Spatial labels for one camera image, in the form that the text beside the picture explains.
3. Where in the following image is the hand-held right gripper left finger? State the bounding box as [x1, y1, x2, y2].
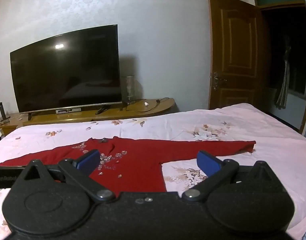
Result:
[11, 149, 116, 203]

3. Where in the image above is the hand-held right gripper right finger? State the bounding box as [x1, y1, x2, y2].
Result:
[182, 150, 287, 203]

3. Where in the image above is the red beaded sweater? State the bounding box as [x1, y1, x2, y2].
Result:
[0, 136, 257, 193]

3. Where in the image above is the pink floral bed sheet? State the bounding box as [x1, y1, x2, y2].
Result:
[0, 102, 306, 240]

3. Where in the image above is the wooden television stand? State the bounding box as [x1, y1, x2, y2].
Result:
[0, 98, 175, 135]

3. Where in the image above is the silver set-top box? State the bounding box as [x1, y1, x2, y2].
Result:
[55, 107, 82, 114]

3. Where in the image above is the black device in stand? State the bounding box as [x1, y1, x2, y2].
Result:
[0, 102, 10, 124]

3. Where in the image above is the clear glass vase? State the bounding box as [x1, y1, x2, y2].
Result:
[121, 75, 136, 104]

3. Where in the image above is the black flat screen television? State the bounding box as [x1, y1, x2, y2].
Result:
[10, 24, 123, 120]

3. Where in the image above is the hanging light curtain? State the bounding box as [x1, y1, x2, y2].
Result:
[274, 36, 291, 109]

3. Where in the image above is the brown wooden door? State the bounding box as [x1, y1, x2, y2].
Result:
[207, 0, 262, 110]

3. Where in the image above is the black cable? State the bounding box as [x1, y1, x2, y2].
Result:
[125, 97, 170, 112]

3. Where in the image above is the metal door handle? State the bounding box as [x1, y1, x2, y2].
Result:
[210, 72, 227, 90]

